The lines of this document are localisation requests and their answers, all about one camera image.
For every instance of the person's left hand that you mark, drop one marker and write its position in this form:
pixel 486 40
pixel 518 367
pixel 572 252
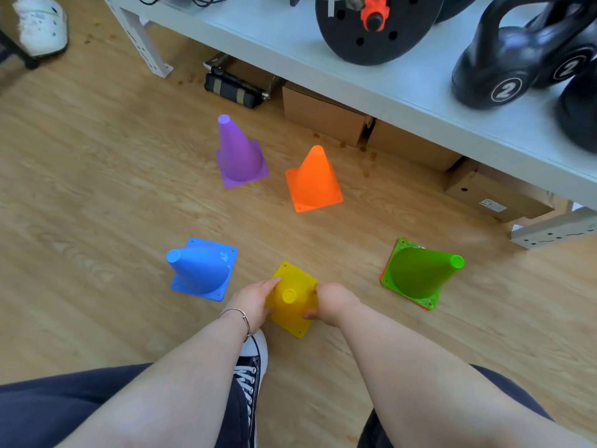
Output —
pixel 247 303

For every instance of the person's right hand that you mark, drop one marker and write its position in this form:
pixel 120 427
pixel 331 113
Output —
pixel 338 305

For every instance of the person's right thumb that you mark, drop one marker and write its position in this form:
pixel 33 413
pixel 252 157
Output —
pixel 311 315

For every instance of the person's left thumb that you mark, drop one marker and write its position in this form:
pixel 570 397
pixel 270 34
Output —
pixel 268 312

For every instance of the yellow plastic cone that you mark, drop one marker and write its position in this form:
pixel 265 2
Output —
pixel 291 312

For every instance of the person's left forearm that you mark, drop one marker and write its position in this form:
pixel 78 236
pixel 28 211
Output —
pixel 177 387

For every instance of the person's right forearm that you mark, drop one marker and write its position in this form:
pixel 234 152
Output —
pixel 419 387

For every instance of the black sneaker with white laces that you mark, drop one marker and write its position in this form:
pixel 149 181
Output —
pixel 254 356

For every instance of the blue plastic cone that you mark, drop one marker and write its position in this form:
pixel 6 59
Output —
pixel 203 270

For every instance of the green plastic cone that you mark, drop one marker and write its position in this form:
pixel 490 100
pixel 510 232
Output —
pixel 419 275

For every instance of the orange plastic cone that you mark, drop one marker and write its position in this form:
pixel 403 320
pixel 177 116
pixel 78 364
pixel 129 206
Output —
pixel 315 179

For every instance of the purple plastic cone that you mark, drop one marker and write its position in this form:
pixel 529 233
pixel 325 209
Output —
pixel 239 156

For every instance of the brown cardboard box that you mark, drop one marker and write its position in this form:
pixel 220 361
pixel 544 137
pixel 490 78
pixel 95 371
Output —
pixel 322 116
pixel 410 146

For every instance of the cardboard box with white label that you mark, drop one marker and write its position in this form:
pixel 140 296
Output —
pixel 494 191

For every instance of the dark navy trousers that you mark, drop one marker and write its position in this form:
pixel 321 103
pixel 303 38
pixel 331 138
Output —
pixel 46 405

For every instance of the white metal table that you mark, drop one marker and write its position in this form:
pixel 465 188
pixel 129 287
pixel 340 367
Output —
pixel 280 39

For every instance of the black weight plate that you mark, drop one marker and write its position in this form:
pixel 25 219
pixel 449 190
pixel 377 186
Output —
pixel 401 32

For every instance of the black kettlebell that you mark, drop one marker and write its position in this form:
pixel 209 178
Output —
pixel 571 60
pixel 580 111
pixel 494 65

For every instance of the orange dumbbell collar nut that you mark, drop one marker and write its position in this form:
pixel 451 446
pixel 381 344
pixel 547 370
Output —
pixel 374 11

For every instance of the black chair leg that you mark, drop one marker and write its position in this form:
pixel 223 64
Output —
pixel 16 51

